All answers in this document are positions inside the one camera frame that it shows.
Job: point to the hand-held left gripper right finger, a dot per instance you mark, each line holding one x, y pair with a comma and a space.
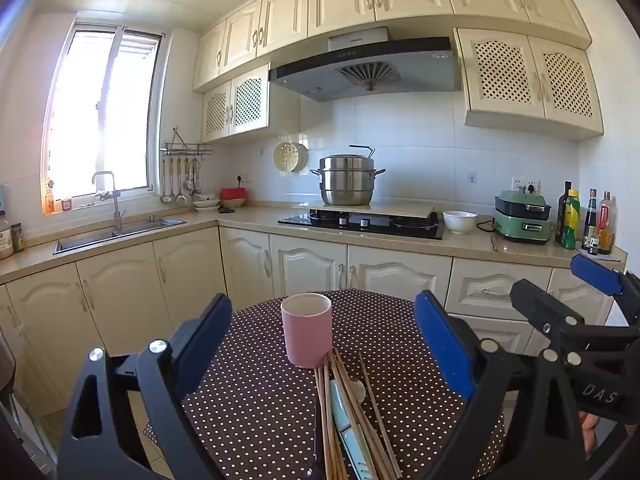
445, 345

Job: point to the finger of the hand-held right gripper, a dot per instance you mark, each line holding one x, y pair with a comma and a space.
535, 300
595, 272

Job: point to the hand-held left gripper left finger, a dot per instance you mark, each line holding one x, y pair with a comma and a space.
205, 340

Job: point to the pink cup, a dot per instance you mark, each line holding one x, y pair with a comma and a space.
306, 335

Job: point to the light blue spatula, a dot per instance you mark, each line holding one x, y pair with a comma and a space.
340, 405

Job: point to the bundle of wooden chopsticks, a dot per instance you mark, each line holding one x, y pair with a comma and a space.
334, 410

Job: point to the person's right hand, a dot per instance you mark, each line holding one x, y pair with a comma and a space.
589, 432

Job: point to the clear red label bottle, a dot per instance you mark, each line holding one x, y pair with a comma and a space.
605, 225

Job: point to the dark sauce bottle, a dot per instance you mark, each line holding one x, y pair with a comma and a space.
591, 220

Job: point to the pair of counter chopsticks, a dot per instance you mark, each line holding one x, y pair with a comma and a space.
494, 243

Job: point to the dark glass oil bottle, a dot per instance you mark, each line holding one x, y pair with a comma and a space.
562, 210

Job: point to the green electric cooker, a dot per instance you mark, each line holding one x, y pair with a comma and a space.
522, 220

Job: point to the polka dot round table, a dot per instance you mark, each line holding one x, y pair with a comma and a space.
250, 410

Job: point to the white bowl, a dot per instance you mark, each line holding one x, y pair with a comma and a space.
460, 222

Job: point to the beige kitchen countertop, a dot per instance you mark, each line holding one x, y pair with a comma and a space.
250, 220

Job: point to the cream lower kitchen cabinets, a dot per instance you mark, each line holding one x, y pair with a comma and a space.
310, 265

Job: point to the black gas stove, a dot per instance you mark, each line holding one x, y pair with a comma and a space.
380, 225

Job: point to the hanging metal ladle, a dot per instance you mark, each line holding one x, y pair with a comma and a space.
196, 192
166, 197
180, 199

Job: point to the beige stone slab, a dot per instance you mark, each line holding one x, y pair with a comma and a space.
400, 208

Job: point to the red container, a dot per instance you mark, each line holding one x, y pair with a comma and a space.
233, 194

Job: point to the stainless steel sink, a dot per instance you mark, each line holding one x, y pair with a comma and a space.
90, 241

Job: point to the chrome faucet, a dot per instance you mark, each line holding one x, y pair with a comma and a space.
118, 210

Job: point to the hanging metal skimmer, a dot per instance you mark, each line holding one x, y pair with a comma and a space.
188, 184

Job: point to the stainless steel steamer pot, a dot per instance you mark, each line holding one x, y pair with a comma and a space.
347, 185

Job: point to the small jar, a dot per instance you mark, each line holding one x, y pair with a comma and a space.
67, 205

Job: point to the white storage rack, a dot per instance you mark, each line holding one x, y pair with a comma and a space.
32, 440

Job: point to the cream round steamer tray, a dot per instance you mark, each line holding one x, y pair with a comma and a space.
289, 157

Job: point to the orange bottle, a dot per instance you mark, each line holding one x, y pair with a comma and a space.
49, 202

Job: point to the small green box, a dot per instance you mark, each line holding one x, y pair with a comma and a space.
18, 238

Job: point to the cream lattice door cabinet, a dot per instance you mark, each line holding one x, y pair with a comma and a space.
247, 100
500, 75

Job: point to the jar with cream label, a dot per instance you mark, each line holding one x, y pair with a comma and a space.
6, 240

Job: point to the light blue card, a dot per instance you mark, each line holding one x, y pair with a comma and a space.
2, 197

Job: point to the kitchen window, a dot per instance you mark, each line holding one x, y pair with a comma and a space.
90, 110

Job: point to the grey range hood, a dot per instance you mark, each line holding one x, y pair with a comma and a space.
380, 67

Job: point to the wall socket with plug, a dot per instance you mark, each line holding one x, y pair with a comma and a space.
522, 184

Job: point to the white wall socket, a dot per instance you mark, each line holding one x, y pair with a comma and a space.
243, 179

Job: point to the metal wall utensil rack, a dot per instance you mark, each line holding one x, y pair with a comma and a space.
185, 150

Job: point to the cream upper wall cabinets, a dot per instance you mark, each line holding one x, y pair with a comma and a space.
330, 0

